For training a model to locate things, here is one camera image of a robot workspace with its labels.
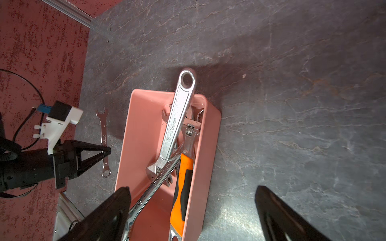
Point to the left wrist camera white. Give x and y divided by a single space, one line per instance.
59 116

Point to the pink plastic storage box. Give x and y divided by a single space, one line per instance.
144 133

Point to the left aluminium corner post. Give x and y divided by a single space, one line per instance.
71 11

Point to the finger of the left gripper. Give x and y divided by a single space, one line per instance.
88 163
80 146

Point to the aluminium front rail frame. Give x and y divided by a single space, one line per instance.
67 216

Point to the long silver combination wrench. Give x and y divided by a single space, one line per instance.
147 195

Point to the orange handled adjustable wrench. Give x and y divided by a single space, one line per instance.
182 190

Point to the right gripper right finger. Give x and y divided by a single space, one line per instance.
279 222

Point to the small end wrench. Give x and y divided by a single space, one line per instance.
103 121

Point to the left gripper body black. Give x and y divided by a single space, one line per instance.
66 161

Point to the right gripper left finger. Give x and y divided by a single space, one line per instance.
107 222

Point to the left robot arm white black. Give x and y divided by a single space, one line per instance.
26 169

